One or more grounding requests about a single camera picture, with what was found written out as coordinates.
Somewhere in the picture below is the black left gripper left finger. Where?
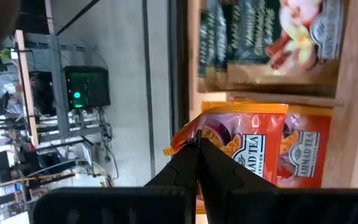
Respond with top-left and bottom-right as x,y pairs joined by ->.
32,136 -> 200,224

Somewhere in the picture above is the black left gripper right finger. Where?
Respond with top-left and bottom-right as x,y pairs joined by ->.
199,137 -> 358,224

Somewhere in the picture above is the orange Ahmad tea packet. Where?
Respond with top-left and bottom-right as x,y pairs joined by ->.
277,105 -> 334,189
162,102 -> 289,215

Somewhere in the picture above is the beige cinnamon tea packet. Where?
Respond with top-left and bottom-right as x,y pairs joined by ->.
197,0 -> 346,94

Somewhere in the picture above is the wooden compartment tea box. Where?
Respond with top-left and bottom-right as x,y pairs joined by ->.
187,0 -> 358,189

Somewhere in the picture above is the black computer tower with lights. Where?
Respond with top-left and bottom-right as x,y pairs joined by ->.
63,65 -> 111,110

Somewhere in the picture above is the wooden background table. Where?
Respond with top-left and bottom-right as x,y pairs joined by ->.
13,29 -> 40,147

